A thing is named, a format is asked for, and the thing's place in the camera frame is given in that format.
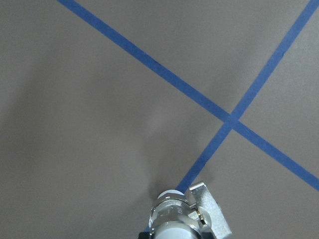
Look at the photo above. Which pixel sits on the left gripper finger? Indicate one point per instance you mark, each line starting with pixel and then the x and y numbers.
pixel 145 235

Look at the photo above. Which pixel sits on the white PPR valve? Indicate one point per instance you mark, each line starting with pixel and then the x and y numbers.
pixel 174 217

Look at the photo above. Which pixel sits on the brown paper table cover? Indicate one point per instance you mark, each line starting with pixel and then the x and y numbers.
pixel 89 136

